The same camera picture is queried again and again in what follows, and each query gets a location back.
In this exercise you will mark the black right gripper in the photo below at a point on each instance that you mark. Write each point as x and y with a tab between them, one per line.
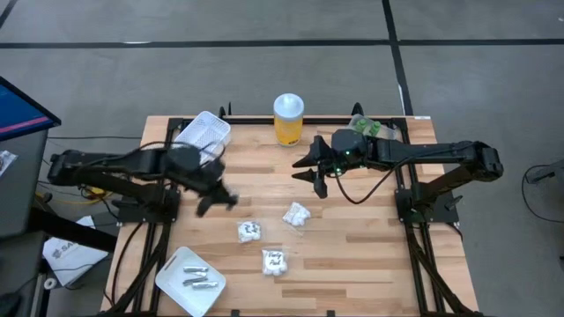
352	149

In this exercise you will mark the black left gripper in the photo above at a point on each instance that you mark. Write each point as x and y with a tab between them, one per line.
211	178

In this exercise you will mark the cotton ball bag scribbled label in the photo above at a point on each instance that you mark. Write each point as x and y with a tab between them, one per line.
249	231

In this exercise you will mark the cotton ball bag plain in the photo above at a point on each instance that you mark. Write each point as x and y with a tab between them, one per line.
296	215

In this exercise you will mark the small green bottle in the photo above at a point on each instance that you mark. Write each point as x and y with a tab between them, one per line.
361	124

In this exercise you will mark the cotton ball bag Vanity Pack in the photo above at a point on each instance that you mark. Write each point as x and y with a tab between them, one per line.
274	263

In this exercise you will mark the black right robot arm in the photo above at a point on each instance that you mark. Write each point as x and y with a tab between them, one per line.
423	152

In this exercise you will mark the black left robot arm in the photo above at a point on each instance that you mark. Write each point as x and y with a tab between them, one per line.
110	165

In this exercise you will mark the yellow wipes canister white lid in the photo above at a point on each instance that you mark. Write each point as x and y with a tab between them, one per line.
288	119

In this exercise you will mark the white perforated plastic basket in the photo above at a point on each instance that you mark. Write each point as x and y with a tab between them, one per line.
207	127

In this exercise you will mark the clear plastic container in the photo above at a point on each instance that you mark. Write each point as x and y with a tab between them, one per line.
387	132

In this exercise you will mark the white plastic tray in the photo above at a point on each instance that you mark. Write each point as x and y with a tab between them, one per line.
176	295

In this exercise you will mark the white printed paper sheets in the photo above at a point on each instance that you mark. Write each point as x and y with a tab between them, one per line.
70	255

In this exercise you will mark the small tape roll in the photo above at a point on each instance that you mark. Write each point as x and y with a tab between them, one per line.
50	283

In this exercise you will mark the grey desk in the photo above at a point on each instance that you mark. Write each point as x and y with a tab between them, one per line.
17	185

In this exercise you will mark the computer monitor blue screen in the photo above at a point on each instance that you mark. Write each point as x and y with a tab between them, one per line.
22	110

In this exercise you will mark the black aluminium table frame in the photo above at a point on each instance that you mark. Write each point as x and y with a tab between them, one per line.
264	120

